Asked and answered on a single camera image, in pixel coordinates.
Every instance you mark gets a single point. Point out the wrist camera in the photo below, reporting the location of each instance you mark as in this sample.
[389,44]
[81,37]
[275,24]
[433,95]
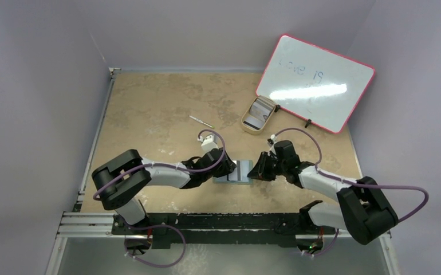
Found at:
[208,143]
[271,142]

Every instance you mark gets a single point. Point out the stack of cards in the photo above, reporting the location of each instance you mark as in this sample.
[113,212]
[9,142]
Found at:
[261,108]

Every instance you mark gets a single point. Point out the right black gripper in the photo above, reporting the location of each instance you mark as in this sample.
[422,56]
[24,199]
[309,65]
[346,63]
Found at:
[263,167]

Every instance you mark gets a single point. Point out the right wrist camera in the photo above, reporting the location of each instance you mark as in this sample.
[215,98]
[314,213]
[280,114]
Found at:
[271,142]

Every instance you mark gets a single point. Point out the black whiteboard stand foot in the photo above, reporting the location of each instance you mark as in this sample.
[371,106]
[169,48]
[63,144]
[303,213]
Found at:
[277,108]

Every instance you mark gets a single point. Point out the green card holder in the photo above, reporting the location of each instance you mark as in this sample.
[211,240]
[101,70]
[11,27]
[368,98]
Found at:
[223,180]

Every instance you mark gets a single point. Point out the green tipped marker pen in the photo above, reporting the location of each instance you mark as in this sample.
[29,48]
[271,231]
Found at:
[201,122]

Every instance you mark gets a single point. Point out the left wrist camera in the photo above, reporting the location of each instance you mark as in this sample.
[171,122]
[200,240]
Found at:
[208,143]

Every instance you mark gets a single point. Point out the beige oval tray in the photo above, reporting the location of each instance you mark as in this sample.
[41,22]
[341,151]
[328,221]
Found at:
[246,114]

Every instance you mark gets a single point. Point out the pink framed whiteboard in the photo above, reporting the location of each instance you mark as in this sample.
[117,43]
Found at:
[316,84]

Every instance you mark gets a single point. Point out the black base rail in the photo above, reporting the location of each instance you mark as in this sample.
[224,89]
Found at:
[290,230]

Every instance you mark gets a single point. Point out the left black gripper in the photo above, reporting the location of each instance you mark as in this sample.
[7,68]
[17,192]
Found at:
[226,168]

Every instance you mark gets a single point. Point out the loose striped card in tray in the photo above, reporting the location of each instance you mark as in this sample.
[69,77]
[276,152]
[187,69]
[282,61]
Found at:
[254,123]

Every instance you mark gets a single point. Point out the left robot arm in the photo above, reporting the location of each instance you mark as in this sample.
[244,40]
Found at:
[119,180]

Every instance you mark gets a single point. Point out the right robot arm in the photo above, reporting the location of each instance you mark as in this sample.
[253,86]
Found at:
[362,209]

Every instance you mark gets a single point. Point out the silver striped credit card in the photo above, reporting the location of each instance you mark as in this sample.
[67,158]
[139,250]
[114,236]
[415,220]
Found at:
[239,175]

